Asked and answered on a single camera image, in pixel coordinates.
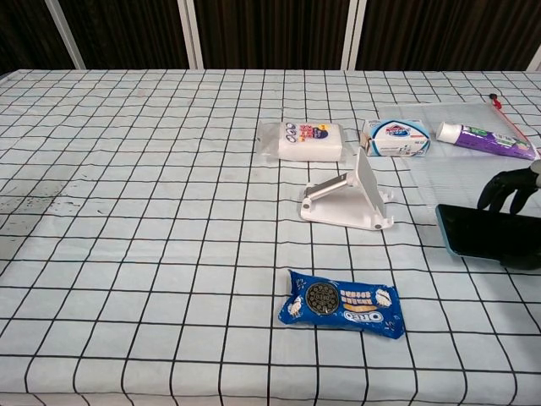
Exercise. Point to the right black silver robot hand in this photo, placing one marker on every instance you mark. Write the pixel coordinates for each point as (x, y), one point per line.
(501, 188)

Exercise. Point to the black smartphone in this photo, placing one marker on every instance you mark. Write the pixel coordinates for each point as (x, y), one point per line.
(490, 234)

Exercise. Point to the white plastic stand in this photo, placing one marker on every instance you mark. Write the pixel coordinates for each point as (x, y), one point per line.
(342, 207)

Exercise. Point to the purple white toothpaste tube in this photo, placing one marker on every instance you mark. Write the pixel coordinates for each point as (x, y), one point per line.
(486, 139)

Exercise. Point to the clear zip bag red slider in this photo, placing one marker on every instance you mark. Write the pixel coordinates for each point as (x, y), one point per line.
(444, 173)

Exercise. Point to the white blue soap box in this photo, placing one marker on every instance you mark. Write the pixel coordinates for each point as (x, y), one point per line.
(397, 137)

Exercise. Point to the white wrapped sponge pack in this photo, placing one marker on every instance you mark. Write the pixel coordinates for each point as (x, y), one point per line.
(310, 139)

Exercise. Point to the blue Oreo cookie pack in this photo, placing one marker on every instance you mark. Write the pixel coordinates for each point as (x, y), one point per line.
(342, 306)

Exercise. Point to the checkered light blue tablecloth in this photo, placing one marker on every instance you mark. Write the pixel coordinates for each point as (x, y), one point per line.
(148, 211)

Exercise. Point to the white partition post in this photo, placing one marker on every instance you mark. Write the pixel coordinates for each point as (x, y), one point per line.
(353, 34)
(63, 34)
(190, 34)
(534, 59)

